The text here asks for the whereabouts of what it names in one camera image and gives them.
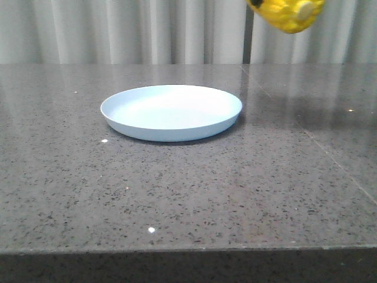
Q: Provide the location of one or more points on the light blue round plate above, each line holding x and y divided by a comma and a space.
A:
171, 113

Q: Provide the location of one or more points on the yellow toy corn cob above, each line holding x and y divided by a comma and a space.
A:
289, 16

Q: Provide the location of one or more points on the grey pleated curtain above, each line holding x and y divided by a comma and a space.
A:
179, 32

